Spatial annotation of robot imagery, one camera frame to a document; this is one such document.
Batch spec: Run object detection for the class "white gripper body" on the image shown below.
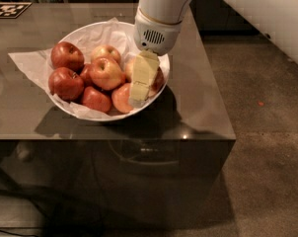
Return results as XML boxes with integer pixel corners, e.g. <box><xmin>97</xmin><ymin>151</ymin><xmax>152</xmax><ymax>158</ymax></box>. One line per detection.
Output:
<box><xmin>133</xmin><ymin>8</ymin><xmax>181</xmax><ymax>56</ymax></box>

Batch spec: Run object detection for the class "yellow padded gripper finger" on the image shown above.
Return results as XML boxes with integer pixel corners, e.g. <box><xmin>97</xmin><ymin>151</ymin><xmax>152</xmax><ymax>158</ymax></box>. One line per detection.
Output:
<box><xmin>128</xmin><ymin>50</ymin><xmax>160</xmax><ymax>108</ymax></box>

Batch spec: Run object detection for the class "yellow red apple with sticker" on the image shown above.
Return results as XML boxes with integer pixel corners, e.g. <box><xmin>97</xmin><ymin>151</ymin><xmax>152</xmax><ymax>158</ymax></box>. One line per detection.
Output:
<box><xmin>149</xmin><ymin>69</ymin><xmax>165</xmax><ymax>97</ymax></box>

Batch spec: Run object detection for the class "pale apple behind right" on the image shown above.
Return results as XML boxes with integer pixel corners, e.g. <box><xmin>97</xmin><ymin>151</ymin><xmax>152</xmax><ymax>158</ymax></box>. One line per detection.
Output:
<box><xmin>124</xmin><ymin>58</ymin><xmax>135</xmax><ymax>82</ymax></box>

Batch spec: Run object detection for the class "pale apple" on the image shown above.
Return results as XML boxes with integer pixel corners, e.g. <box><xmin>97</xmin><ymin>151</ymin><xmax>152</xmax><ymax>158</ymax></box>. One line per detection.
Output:
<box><xmin>124</xmin><ymin>58</ymin><xmax>135</xmax><ymax>82</ymax></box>
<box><xmin>90</xmin><ymin>44</ymin><xmax>121</xmax><ymax>63</ymax></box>

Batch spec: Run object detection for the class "red yellow apple centre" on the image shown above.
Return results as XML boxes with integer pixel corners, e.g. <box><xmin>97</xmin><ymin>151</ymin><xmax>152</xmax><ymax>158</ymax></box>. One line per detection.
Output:
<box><xmin>90</xmin><ymin>56</ymin><xmax>125</xmax><ymax>91</ymax></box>

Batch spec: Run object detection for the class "pale apple at back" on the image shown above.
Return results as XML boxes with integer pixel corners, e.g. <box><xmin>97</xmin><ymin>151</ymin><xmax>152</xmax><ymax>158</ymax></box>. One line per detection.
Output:
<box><xmin>90</xmin><ymin>44</ymin><xmax>121</xmax><ymax>63</ymax></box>

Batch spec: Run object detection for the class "orange red apple front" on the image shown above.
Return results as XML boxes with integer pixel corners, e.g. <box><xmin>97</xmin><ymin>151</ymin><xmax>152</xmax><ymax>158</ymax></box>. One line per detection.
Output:
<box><xmin>112</xmin><ymin>83</ymin><xmax>133</xmax><ymax>114</ymax></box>

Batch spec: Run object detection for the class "white bowl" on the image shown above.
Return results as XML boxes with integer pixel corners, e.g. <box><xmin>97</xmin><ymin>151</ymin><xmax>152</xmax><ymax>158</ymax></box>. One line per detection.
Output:
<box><xmin>44</xmin><ymin>19</ymin><xmax>170</xmax><ymax>121</ymax></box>

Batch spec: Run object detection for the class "small red apple hidden middle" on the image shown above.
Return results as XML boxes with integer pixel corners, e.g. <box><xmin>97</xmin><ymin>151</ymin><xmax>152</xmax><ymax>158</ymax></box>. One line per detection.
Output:
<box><xmin>80</xmin><ymin>63</ymin><xmax>93</xmax><ymax>87</ymax></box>

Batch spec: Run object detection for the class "red apple front left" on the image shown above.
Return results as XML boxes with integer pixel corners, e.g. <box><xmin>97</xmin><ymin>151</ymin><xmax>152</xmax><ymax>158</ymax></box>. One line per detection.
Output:
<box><xmin>80</xmin><ymin>86</ymin><xmax>112</xmax><ymax>113</ymax></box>

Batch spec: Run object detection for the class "dark red apple top left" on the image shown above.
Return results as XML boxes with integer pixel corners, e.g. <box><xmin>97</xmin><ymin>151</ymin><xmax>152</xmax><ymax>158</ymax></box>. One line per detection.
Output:
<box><xmin>50</xmin><ymin>41</ymin><xmax>85</xmax><ymax>72</ymax></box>

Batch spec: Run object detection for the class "dark red apple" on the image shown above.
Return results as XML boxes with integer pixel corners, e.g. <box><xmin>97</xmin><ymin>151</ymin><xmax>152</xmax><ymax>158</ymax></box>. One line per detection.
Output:
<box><xmin>50</xmin><ymin>41</ymin><xmax>85</xmax><ymax>72</ymax></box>
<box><xmin>48</xmin><ymin>67</ymin><xmax>85</xmax><ymax>101</ymax></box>

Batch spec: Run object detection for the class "dark cabinet in background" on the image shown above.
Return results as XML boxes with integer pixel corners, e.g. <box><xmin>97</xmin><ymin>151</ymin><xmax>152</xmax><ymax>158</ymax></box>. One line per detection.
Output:
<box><xmin>68</xmin><ymin>0</ymin><xmax>259</xmax><ymax>36</ymax></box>

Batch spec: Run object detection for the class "white tissue paper liner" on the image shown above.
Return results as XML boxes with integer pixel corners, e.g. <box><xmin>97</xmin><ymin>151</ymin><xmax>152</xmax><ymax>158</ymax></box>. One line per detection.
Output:
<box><xmin>8</xmin><ymin>16</ymin><xmax>150</xmax><ymax>120</ymax></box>

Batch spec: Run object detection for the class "black white fiducial marker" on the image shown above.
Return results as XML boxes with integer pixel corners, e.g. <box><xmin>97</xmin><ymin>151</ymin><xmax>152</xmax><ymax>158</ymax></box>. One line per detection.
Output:
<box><xmin>0</xmin><ymin>2</ymin><xmax>32</xmax><ymax>19</ymax></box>

